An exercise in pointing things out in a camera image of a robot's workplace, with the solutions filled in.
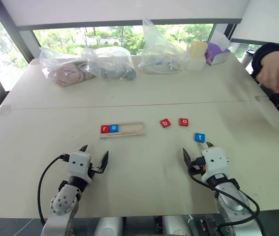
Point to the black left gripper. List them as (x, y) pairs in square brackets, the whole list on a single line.
[(95, 170)]

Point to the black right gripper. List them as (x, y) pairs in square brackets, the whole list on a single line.
[(198, 163)]

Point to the blue letter tile t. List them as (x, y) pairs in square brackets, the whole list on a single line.
[(200, 137)]

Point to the red letter tile o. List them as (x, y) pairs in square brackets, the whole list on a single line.
[(184, 122)]

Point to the red letter tile b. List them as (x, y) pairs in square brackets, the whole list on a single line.
[(165, 123)]

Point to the dark sleeved person forearm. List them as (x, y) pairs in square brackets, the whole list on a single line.
[(274, 50)]

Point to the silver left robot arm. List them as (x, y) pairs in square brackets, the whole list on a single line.
[(63, 201)]

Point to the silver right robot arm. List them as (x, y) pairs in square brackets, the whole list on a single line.
[(230, 196)]

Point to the red letter tile r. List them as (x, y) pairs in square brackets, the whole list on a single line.
[(105, 129)]

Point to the blue letter tile o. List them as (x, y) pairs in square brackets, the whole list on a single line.
[(114, 128)]

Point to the wooden letter tray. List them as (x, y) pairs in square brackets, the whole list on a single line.
[(132, 134)]

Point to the silver rounded robot leg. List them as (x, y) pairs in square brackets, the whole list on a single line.
[(176, 226), (108, 226)]

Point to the person's bare hand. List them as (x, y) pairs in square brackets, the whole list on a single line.
[(277, 73)]

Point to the plastic bag with pink cloth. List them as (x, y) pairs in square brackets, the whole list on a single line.
[(65, 71)]

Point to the plastic bag with grey items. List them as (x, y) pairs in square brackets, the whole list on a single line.
[(114, 65)]

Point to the purple tissue box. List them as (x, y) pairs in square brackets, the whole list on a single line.
[(216, 55)]

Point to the yellow lidded plastic container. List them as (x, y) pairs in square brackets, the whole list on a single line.
[(197, 52)]

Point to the dark capped metal bottle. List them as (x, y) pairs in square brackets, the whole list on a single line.
[(248, 57)]

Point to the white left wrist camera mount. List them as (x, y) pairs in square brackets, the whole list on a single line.
[(79, 163)]

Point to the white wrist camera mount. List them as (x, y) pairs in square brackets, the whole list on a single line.
[(214, 161), (79, 163)]

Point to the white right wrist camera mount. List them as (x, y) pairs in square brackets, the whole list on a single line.
[(214, 161)]

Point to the black metal bracket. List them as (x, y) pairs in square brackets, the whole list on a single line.
[(208, 227)]

